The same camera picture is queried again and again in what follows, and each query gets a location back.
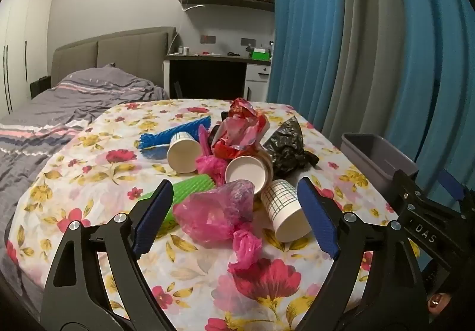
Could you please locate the white paper cup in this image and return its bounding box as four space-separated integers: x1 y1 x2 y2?
166 132 203 174
224 153 275 195
260 179 312 243

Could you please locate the green foam net sleeve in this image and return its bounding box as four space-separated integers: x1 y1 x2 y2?
138 173 216 224

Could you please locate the blue and grey curtain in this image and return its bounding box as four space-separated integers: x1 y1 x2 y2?
265 0 475 207

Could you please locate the large pink plastic bag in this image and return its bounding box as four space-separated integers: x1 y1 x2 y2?
172 180 265 274

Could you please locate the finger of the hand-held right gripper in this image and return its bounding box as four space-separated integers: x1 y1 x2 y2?
438 169 475 207
391 169 431 214

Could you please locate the black plastic bag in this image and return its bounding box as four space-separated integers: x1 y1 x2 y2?
263 117 320 179

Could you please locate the small pink plastic bag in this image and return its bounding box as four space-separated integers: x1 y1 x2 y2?
195 124 229 185

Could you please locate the red wrapper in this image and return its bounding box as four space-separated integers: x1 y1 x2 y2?
207 97 271 162

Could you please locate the floral tablecloth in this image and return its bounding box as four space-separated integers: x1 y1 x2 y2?
7 97 422 331

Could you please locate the white wardrobe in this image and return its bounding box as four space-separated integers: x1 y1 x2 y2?
0 0 57 121

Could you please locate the white drawer cabinet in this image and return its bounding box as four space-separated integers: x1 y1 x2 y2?
244 63 271 102

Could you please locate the dark nightstand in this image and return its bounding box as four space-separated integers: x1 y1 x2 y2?
30 76 51 100

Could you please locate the grey striped bedding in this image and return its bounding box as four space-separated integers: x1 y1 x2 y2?
0 64 169 317

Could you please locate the white desk lamp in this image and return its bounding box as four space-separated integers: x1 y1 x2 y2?
169 4 206 54

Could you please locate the dark wooden desk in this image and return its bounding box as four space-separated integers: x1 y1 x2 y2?
163 53 272 100

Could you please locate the grey plastic bin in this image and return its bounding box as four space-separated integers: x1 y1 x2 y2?
341 133 420 184

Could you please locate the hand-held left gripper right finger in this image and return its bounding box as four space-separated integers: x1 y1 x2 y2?
296 177 433 331

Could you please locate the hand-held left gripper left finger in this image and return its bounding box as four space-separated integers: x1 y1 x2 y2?
40 179 175 331

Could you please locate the blue foam net sleeve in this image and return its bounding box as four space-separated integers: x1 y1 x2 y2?
139 116 212 160

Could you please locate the grey upholstered headboard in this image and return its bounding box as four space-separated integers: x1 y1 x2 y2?
51 26 177 89

